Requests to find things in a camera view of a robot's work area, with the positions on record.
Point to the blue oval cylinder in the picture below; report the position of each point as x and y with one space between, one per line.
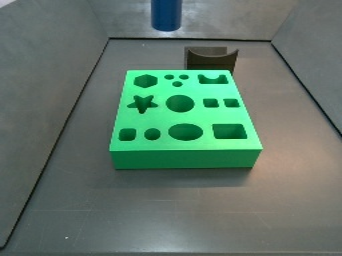
166 14

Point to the green shape sorter block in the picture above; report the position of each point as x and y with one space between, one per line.
182 119

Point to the dark grey curved block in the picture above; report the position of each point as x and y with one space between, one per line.
210 58

